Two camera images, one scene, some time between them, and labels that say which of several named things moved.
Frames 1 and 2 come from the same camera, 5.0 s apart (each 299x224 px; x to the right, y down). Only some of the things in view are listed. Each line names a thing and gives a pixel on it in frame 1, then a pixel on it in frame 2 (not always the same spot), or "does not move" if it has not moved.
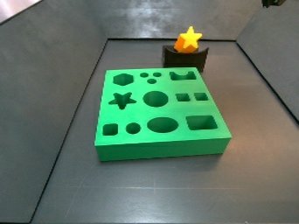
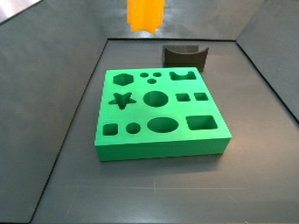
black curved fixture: [174, 59] does not move
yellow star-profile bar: [188, 41] -> [145, 15]
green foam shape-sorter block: [158, 112] does not move
